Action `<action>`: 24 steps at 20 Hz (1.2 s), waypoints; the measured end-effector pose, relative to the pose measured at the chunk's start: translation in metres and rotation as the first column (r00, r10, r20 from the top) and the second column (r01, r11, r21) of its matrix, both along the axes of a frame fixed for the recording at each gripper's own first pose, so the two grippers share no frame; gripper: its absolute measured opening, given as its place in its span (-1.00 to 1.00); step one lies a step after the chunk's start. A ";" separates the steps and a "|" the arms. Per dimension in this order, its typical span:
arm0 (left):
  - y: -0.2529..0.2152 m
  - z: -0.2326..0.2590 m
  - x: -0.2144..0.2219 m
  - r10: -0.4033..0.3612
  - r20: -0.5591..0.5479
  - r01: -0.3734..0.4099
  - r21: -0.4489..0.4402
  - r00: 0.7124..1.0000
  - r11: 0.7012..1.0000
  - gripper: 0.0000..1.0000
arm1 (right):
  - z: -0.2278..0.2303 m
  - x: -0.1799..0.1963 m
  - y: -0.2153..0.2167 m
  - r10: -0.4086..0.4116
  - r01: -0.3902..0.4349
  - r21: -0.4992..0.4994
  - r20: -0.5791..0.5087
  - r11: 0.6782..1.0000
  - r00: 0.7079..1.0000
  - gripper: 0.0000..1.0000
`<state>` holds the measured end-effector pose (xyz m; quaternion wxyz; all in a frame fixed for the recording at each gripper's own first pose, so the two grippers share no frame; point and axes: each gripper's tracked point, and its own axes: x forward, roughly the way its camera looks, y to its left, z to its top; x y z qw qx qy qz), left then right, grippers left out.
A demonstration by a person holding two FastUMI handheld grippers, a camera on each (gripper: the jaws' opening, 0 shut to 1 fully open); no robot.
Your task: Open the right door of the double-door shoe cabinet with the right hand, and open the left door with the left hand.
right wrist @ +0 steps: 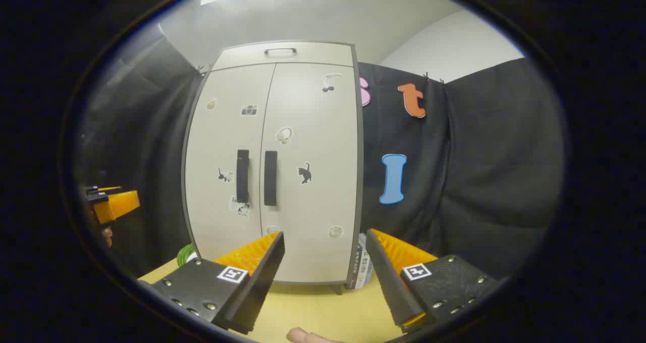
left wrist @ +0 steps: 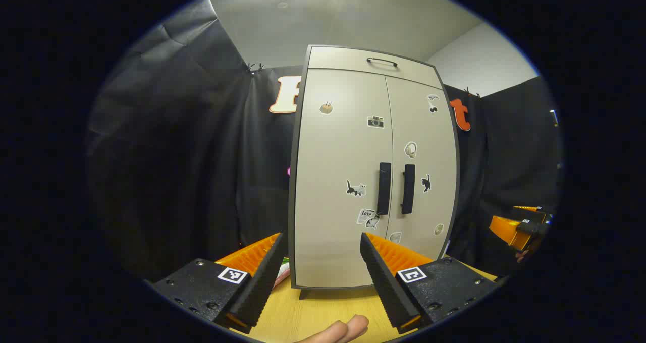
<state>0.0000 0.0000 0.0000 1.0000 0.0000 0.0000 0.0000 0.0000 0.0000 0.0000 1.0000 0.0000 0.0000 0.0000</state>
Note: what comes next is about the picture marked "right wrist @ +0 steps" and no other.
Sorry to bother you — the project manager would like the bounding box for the white double-door shoe cabinet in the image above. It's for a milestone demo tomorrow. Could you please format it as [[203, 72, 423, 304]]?
[[182, 40, 365, 296]]

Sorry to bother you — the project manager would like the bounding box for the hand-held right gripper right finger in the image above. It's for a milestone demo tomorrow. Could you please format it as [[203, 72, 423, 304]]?
[[365, 228, 508, 333]]

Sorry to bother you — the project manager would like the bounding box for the cabinet top panel with handle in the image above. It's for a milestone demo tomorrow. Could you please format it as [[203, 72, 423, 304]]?
[[211, 41, 354, 72]]

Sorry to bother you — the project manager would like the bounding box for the white printed carton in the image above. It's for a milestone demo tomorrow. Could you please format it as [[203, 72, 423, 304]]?
[[348, 234, 374, 290]]

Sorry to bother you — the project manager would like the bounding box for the green striped watermelon toy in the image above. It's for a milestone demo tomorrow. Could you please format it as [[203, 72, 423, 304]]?
[[177, 243, 199, 268]]

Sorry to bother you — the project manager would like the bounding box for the white cabinet door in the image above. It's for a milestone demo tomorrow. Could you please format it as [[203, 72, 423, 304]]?
[[184, 63, 276, 263], [260, 62, 360, 284]]

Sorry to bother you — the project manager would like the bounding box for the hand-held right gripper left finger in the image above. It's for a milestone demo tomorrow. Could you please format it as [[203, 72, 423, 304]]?
[[137, 231, 285, 335]]

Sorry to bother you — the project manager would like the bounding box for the black backdrop cloth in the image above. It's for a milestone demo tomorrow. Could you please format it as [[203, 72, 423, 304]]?
[[76, 35, 566, 283]]

